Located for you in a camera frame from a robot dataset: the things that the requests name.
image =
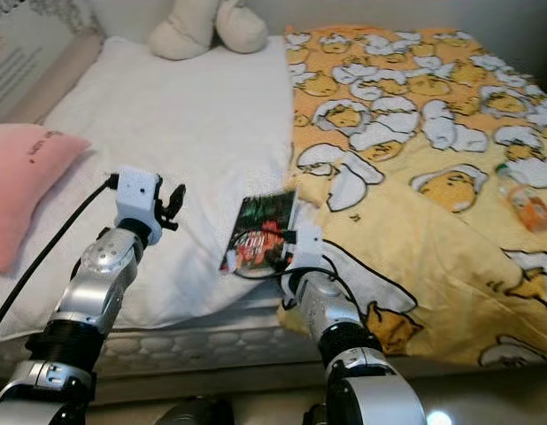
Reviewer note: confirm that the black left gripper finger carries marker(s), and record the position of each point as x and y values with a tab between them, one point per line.
177	195

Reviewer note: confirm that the robot leg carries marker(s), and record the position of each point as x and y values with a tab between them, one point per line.
313	416
194	414

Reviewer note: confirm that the dark green red packet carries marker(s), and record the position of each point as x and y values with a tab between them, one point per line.
256	230

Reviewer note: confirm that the pink bunny pillow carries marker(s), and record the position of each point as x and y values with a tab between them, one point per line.
34	195

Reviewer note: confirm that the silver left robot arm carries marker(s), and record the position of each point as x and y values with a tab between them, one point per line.
96	283

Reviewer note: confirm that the plastic bottle orange drink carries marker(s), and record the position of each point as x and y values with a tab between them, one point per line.
530	204

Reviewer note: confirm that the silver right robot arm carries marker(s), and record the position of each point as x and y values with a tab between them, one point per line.
327	305

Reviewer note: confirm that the grey quilted mattress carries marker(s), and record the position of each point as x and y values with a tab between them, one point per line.
220	341

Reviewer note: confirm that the yellow egg print duvet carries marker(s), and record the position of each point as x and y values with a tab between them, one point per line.
424	257

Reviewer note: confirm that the beige plush toy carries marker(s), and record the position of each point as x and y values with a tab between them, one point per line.
194	35

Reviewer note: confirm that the robot left leg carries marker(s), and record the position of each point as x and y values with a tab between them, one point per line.
194	414

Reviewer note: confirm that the white quilted mattress pad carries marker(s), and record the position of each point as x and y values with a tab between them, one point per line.
185	124

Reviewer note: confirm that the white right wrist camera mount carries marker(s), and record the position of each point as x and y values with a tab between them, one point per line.
304	248

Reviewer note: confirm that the robot right leg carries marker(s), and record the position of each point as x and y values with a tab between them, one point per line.
313	416

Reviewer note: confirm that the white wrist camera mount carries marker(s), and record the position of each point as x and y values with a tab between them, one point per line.
304	248
136	195

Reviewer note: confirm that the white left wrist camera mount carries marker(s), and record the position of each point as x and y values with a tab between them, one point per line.
136	195

